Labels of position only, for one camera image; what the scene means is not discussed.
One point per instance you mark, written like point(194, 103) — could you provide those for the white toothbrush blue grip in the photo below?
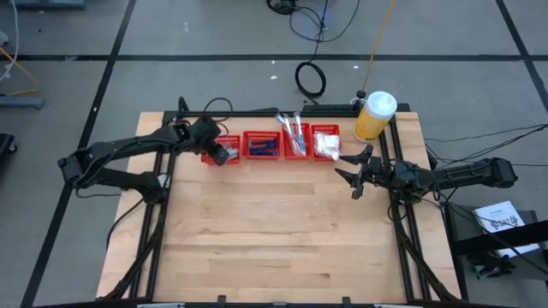
point(299, 128)

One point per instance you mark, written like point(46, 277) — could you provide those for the black side stand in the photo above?
point(460, 226)

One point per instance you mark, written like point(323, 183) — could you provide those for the blue razors pile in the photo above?
point(269, 143)

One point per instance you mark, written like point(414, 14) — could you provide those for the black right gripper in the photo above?
point(377, 172)

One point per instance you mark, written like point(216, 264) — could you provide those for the white printed booklet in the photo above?
point(498, 218)

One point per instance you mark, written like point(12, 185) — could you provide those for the grey metal floor base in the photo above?
point(47, 3)
point(19, 102)

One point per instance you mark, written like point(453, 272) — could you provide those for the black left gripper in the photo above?
point(205, 130)

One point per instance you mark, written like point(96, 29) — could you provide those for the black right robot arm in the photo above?
point(471, 174)

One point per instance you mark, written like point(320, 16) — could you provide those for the yellow wipes canister white lid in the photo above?
point(377, 115)

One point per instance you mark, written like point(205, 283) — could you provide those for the clear bag of cotton pads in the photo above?
point(325, 143)

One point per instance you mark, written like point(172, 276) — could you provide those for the red plastic basket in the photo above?
point(204, 159)
point(261, 134)
point(286, 149)
point(325, 127)

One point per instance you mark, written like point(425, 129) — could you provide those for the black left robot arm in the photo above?
point(128, 147)

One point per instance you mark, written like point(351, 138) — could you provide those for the black metal rig frame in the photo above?
point(257, 114)

